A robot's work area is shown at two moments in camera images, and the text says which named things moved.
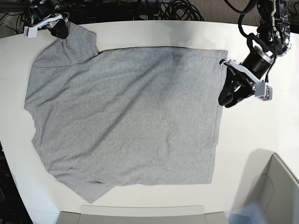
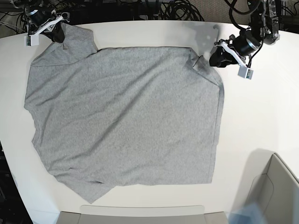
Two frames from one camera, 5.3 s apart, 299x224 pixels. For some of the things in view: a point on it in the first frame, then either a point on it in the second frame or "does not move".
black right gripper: x=244 y=78 → x=217 y=58
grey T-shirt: x=135 y=117 does not move
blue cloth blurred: x=251 y=214 does not move
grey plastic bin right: x=268 y=183 does not move
